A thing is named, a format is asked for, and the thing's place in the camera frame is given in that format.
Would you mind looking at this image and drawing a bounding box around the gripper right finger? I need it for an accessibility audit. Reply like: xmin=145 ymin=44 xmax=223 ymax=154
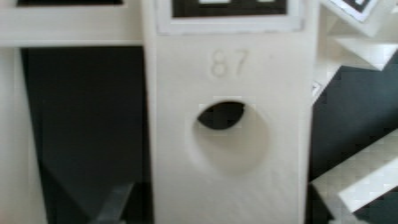
xmin=310 ymin=196 xmax=362 ymax=224

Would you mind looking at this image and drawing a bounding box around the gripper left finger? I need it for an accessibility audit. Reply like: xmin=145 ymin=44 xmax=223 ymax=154
xmin=88 ymin=182 xmax=147 ymax=224

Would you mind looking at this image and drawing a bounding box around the white chair back frame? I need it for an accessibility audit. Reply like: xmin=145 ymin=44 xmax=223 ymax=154
xmin=0 ymin=0 xmax=321 ymax=224

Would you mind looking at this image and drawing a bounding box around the white chair leg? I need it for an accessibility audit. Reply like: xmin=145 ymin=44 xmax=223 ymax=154
xmin=314 ymin=129 xmax=398 ymax=214

